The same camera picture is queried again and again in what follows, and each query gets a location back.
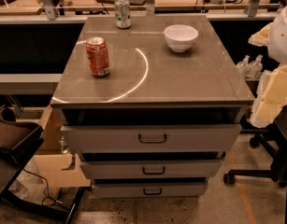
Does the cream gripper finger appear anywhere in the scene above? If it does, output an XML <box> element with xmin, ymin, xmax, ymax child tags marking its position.
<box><xmin>248</xmin><ymin>23</ymin><xmax>272</xmax><ymax>47</ymax></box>
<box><xmin>250</xmin><ymin>64</ymin><xmax>287</xmax><ymax>128</ymax></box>

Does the red coke can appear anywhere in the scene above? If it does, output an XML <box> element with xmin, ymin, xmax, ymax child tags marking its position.
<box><xmin>86</xmin><ymin>36</ymin><xmax>109</xmax><ymax>77</ymax></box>

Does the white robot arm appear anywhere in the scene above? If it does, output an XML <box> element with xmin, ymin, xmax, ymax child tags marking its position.
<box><xmin>249</xmin><ymin>5</ymin><xmax>287</xmax><ymax>128</ymax></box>

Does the clear plastic bottle right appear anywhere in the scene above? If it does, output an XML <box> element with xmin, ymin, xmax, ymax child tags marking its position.
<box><xmin>246</xmin><ymin>55</ymin><xmax>263</xmax><ymax>78</ymax></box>

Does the clear plastic bottle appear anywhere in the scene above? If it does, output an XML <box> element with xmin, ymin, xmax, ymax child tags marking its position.
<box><xmin>236</xmin><ymin>55</ymin><xmax>250</xmax><ymax>78</ymax></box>
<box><xmin>246</xmin><ymin>55</ymin><xmax>263</xmax><ymax>78</ymax></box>

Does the clear plastic bottle left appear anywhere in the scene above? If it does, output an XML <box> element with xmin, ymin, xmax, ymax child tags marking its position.
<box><xmin>236</xmin><ymin>55</ymin><xmax>250</xmax><ymax>78</ymax></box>

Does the black office chair base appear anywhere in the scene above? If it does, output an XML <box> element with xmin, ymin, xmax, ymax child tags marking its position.
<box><xmin>222</xmin><ymin>103</ymin><xmax>287</xmax><ymax>189</ymax></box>

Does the white ceramic bowl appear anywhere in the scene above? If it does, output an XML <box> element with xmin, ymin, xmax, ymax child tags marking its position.
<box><xmin>164</xmin><ymin>24</ymin><xmax>198</xmax><ymax>52</ymax></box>

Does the grey drawer cabinet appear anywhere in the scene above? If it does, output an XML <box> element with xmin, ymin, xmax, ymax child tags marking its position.
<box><xmin>50</xmin><ymin>15</ymin><xmax>253</xmax><ymax>186</ymax></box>

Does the top grey drawer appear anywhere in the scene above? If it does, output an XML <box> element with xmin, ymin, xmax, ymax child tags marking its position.
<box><xmin>61</xmin><ymin>124</ymin><xmax>241</xmax><ymax>153</ymax></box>

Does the grey drawer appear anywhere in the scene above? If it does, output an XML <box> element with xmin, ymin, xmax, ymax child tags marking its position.
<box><xmin>92</xmin><ymin>182</ymin><xmax>208</xmax><ymax>199</ymax></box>
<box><xmin>61</xmin><ymin>124</ymin><xmax>241</xmax><ymax>153</ymax></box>
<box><xmin>80</xmin><ymin>160</ymin><xmax>221</xmax><ymax>180</ymax></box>

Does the middle grey drawer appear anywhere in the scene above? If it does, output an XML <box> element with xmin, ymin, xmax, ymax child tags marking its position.
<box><xmin>80</xmin><ymin>160</ymin><xmax>221</xmax><ymax>180</ymax></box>

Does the bottom grey drawer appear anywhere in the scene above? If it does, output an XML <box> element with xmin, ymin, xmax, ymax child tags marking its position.
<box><xmin>92</xmin><ymin>182</ymin><xmax>208</xmax><ymax>199</ymax></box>

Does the brown cardboard box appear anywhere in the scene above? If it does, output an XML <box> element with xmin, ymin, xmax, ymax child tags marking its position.
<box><xmin>35</xmin><ymin>105</ymin><xmax>91</xmax><ymax>199</ymax></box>

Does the black tray stand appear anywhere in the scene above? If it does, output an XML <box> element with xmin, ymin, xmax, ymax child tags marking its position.
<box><xmin>0</xmin><ymin>105</ymin><xmax>88</xmax><ymax>224</ymax></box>

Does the black floor cable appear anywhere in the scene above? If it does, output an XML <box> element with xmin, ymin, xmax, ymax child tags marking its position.
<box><xmin>22</xmin><ymin>168</ymin><xmax>71</xmax><ymax>212</ymax></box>

